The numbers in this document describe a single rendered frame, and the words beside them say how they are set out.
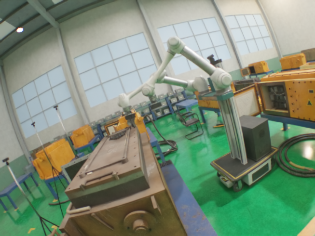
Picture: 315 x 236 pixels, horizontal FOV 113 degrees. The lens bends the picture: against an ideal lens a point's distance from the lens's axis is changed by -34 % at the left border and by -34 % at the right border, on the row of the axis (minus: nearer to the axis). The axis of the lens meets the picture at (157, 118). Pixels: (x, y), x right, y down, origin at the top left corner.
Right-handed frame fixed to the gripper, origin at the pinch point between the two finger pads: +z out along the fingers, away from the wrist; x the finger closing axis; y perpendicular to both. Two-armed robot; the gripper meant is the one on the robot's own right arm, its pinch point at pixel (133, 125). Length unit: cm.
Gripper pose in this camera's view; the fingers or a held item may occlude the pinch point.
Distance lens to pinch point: 183.2
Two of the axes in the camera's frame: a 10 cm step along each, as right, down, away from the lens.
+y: 5.6, -3.4, 7.6
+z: 3.5, 9.2, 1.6
